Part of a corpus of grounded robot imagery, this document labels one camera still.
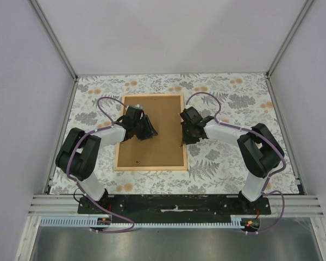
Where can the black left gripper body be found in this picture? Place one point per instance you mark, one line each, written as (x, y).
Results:
(139, 129)

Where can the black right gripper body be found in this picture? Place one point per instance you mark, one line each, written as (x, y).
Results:
(188, 136)

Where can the brown cardboard backing board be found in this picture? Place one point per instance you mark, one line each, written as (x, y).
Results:
(163, 152)

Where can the light wooden picture frame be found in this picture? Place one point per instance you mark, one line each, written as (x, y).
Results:
(152, 168)

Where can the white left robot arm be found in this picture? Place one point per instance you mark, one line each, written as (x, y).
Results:
(78, 154)

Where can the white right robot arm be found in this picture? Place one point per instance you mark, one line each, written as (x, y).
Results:
(261, 153)

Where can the floral patterned table mat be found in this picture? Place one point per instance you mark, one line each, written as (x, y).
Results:
(213, 167)

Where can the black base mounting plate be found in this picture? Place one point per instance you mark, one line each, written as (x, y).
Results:
(145, 206)

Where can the aluminium front rail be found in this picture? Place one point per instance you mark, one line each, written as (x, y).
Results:
(296, 206)

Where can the left aluminium frame post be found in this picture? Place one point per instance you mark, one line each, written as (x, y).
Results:
(53, 37)

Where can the aluminium frame post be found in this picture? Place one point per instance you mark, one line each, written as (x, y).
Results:
(53, 37)
(290, 35)

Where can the white slotted cable duct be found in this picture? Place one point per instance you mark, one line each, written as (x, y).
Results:
(95, 222)

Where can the right aluminium frame post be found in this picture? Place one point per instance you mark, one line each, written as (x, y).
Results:
(290, 35)

